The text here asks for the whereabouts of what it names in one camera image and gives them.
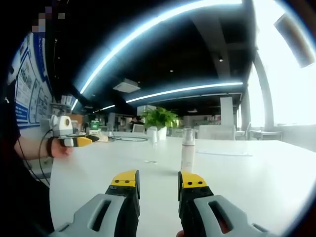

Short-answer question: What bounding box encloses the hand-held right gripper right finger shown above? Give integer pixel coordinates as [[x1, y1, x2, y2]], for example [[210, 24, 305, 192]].
[[178, 170, 273, 237]]

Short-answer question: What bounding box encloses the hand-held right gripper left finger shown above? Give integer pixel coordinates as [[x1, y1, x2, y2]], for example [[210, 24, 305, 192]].
[[50, 169, 141, 237]]

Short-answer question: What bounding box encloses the white pump bottle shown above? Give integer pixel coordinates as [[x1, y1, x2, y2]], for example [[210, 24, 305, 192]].
[[181, 143, 196, 174]]

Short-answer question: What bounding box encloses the clear pump bottle cover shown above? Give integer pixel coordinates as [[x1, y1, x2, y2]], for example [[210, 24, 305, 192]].
[[182, 127, 196, 145]]

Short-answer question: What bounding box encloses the small white bottle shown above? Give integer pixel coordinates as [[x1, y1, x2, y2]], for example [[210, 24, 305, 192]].
[[147, 126, 158, 144]]

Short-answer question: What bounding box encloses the person's left hand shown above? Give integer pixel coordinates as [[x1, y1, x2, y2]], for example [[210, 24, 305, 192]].
[[52, 139, 75, 158]]

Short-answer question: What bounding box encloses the black wristband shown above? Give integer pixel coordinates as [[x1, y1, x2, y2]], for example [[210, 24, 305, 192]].
[[46, 136, 55, 158]]

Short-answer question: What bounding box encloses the ceiling air conditioner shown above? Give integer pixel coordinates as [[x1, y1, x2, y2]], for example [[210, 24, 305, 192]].
[[113, 78, 142, 94]]

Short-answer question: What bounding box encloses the green potted plant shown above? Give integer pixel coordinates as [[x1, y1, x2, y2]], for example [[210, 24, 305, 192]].
[[140, 107, 180, 141]]

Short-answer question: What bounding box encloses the person's dark clothing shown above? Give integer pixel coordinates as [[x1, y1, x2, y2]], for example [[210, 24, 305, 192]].
[[0, 82, 55, 237]]

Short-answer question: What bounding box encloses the white side table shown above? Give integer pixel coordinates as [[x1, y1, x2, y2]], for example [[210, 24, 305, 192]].
[[250, 130, 283, 141]]

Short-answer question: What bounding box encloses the short ceiling light strip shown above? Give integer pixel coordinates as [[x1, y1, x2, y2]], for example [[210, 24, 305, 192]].
[[125, 81, 244, 104]]

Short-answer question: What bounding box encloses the white pillar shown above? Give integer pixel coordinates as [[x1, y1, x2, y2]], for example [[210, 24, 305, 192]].
[[220, 96, 235, 127]]

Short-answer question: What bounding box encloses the long ceiling light strip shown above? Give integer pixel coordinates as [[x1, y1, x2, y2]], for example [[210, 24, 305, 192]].
[[79, 0, 244, 95]]

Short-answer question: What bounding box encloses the grey hanging panel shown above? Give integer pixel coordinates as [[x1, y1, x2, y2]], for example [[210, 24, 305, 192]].
[[273, 13, 316, 69]]

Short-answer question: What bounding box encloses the black cable on table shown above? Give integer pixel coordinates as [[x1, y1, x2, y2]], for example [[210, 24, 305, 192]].
[[108, 135, 149, 143]]

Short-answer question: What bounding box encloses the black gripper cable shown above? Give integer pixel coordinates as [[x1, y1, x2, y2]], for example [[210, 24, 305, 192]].
[[14, 128, 55, 187]]

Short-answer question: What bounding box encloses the blue wall poster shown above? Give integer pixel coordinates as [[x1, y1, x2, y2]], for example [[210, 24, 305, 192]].
[[13, 32, 54, 129]]

